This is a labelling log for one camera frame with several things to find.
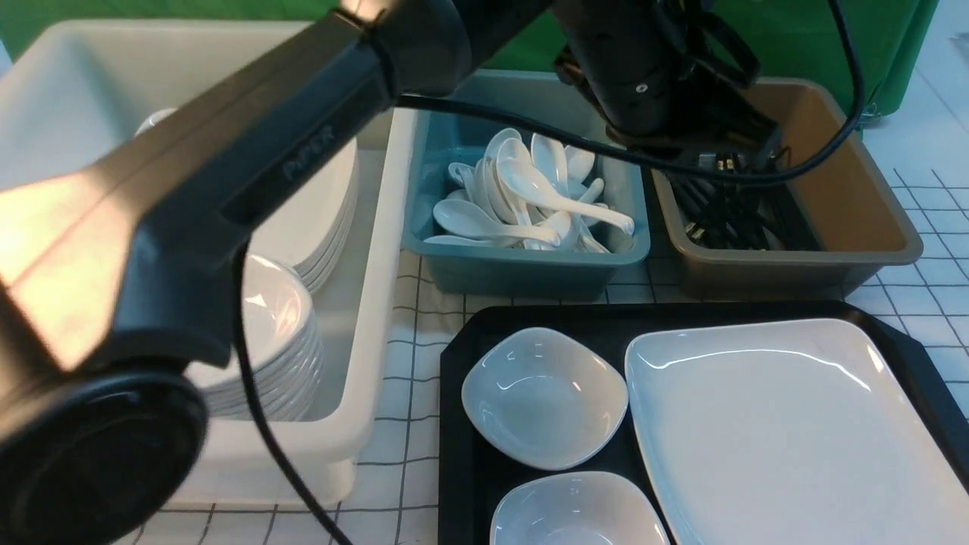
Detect large white plastic tub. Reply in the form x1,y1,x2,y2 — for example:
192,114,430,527
1,20,421,506

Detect pile of black chopsticks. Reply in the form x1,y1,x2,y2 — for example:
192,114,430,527
667,173,823,251

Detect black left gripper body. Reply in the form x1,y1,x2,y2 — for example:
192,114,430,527
553,1,781,168

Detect white small dish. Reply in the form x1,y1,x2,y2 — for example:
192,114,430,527
461,327,628,472
489,472,671,544

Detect pile of white spoons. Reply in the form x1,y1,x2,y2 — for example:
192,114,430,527
425,128,636,254

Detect large white rice plate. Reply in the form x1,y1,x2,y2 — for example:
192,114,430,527
625,319,968,544

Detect green backdrop cloth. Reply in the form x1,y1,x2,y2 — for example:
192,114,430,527
1,1,937,114

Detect brown plastic bin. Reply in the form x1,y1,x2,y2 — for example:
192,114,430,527
643,76,924,297

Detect stack of white small bowls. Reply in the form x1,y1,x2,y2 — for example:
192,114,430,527
241,253,324,422

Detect white checked tablecloth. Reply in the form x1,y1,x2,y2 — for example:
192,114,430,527
114,168,969,545

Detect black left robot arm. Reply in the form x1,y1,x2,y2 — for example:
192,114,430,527
2,1,775,544

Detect stack of white square plates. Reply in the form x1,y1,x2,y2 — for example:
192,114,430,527
136,107,360,296

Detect black cable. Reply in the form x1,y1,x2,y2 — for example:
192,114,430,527
231,0,865,545

